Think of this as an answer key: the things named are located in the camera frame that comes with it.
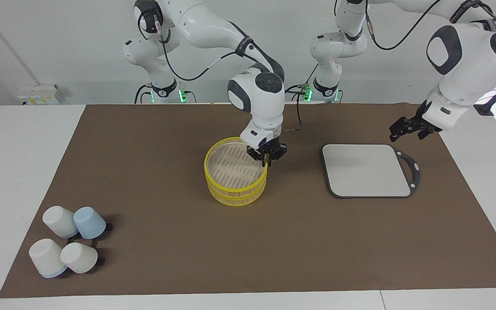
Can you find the yellow bamboo steamer lid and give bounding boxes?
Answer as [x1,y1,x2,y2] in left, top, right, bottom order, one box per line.
[204,137,269,193]

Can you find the yellow bamboo steamer basket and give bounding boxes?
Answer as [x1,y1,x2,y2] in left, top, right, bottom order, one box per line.
[207,172,267,208]

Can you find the white cutting board grey rim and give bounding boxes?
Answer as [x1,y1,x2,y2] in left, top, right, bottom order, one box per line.
[320,143,421,199]

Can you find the brown table mat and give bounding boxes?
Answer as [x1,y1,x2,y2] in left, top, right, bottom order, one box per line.
[0,102,496,298]

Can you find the light blue plastic cup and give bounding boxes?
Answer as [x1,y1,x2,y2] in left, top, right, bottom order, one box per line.
[74,207,107,240]

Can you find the white plastic cup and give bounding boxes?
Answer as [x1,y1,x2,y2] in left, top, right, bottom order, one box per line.
[42,206,79,239]
[29,239,68,279]
[60,242,99,274]

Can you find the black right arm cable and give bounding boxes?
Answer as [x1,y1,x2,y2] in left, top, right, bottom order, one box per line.
[153,13,304,132]

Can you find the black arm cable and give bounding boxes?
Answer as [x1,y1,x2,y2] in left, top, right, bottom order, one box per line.
[153,13,304,132]
[362,0,496,51]

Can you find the black base cable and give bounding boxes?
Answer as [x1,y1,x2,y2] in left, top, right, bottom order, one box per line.
[134,84,150,104]
[285,64,317,102]

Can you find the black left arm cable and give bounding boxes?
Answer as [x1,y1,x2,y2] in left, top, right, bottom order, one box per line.
[362,0,496,51]

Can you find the white wall socket box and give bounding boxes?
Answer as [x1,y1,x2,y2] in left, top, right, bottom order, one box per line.
[19,84,65,105]

